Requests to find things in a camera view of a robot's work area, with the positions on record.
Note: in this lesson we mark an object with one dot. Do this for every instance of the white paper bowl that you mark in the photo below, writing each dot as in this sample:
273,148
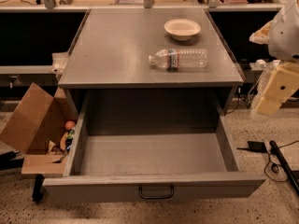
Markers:
182,29

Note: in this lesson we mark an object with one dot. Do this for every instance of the green bottle in box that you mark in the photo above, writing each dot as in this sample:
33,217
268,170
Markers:
69,138

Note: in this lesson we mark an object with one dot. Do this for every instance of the black pole on floor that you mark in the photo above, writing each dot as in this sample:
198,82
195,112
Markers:
286,167

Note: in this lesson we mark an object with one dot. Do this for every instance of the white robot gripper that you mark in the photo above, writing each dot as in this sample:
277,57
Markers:
285,34

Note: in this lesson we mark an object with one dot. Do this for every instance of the grey metal cabinet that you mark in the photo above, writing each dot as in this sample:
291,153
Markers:
114,46

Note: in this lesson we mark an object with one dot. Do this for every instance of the clear plastic water bottle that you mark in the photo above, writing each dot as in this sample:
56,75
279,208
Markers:
173,59

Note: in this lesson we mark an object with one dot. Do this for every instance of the brown cardboard box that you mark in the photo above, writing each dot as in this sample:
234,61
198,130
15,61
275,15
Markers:
39,119

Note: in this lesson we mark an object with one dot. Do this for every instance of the orange ball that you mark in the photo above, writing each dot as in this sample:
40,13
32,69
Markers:
69,125

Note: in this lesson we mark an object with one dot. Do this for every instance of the white power strip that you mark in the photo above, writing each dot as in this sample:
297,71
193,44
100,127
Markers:
264,64

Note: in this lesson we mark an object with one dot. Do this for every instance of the open grey top drawer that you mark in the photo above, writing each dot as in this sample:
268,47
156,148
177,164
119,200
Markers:
127,139

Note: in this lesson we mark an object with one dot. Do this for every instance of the black drawer handle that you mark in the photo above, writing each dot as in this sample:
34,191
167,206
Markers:
156,193

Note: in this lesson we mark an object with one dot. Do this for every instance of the black power adapter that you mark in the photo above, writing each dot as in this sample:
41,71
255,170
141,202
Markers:
255,146

